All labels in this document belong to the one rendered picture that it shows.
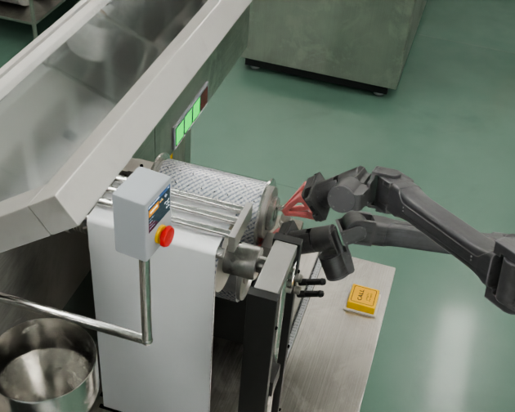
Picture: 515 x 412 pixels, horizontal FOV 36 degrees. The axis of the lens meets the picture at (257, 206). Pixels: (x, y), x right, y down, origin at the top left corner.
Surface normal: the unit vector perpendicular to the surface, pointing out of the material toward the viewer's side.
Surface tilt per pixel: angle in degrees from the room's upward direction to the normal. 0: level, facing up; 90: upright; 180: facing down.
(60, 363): 72
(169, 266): 90
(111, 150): 55
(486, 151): 0
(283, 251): 0
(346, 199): 77
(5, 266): 90
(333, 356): 0
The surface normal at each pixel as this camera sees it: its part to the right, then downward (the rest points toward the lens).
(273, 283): 0.07, -0.77
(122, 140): 0.82, -0.25
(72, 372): -0.40, 0.29
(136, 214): -0.41, 0.55
